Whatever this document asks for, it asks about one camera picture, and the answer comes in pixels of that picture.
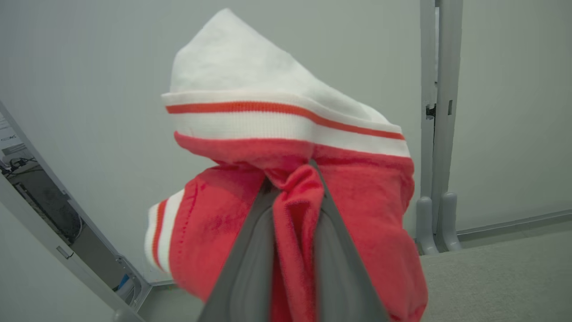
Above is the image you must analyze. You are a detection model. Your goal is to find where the grey partition bottom rail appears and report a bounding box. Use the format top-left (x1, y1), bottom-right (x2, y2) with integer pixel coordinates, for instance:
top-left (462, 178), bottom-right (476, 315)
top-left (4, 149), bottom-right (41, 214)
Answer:
top-left (456, 209), bottom-right (572, 237)

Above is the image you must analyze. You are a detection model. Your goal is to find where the white printed sheet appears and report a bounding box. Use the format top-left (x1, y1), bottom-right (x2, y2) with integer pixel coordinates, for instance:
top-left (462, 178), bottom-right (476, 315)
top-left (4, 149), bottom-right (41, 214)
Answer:
top-left (0, 114), bottom-right (22, 150)

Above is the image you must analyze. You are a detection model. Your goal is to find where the light grey partition frame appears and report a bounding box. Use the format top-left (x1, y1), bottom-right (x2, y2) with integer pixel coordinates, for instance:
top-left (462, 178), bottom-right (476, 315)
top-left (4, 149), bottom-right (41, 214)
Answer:
top-left (0, 101), bottom-right (155, 322)

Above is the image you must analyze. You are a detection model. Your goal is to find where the grey partition post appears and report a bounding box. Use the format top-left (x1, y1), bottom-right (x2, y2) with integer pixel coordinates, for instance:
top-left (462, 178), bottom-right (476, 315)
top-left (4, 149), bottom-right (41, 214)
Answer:
top-left (419, 0), bottom-right (464, 211)

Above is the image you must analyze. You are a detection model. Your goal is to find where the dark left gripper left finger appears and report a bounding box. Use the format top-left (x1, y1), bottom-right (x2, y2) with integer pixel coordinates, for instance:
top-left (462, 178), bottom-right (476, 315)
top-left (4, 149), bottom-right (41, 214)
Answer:
top-left (197, 179), bottom-right (281, 322)

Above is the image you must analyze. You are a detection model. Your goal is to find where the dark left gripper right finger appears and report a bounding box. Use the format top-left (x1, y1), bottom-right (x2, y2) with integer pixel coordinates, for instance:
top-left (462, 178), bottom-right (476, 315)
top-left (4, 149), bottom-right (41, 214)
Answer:
top-left (310, 159), bottom-right (390, 322)

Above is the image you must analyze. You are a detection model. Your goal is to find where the red white basketball jersey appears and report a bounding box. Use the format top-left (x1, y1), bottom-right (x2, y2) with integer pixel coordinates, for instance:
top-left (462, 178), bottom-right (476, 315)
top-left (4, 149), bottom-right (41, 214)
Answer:
top-left (144, 8), bottom-right (429, 322)

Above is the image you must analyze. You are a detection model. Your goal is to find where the grey rounded post foot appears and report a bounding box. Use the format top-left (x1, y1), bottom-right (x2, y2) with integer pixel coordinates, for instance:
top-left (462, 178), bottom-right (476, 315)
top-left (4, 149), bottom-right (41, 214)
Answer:
top-left (440, 191), bottom-right (463, 252)
top-left (416, 196), bottom-right (440, 256)

